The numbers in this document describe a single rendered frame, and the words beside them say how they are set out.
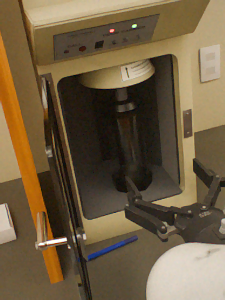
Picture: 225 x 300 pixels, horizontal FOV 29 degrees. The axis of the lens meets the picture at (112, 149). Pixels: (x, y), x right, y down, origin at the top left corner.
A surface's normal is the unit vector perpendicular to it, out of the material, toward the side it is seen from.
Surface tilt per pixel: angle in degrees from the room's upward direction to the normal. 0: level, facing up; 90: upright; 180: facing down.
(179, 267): 32
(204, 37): 90
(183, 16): 135
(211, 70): 90
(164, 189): 0
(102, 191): 0
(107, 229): 90
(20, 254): 0
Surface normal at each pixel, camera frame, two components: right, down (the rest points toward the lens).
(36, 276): -0.13, -0.86
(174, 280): -0.73, -0.42
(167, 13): 0.29, 0.92
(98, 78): -0.45, 0.11
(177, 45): 0.28, 0.44
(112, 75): -0.11, 0.11
